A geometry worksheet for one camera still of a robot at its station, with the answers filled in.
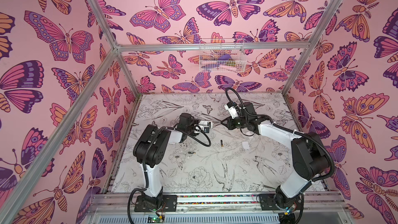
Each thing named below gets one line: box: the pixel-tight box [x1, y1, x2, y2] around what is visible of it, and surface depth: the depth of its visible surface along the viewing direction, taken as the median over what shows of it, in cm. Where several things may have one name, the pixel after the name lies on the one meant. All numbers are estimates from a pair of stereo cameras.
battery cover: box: [242, 141, 250, 150], surface depth 94 cm
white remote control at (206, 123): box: [198, 120, 213, 130], surface depth 102 cm
